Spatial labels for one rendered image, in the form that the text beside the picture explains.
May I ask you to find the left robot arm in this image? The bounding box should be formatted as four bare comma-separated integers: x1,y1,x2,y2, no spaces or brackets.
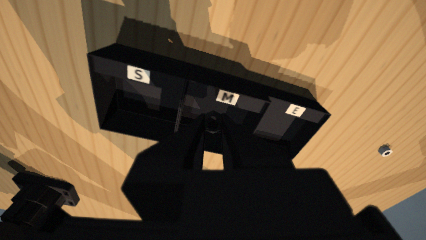
0,172,80,240

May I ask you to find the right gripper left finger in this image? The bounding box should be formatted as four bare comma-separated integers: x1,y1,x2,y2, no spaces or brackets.
130,113,205,169

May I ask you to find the black rack of three bins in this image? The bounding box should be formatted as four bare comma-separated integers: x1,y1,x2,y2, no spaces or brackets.
87,43,331,160

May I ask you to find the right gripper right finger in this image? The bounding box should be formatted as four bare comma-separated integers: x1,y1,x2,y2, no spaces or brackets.
221,113,295,169

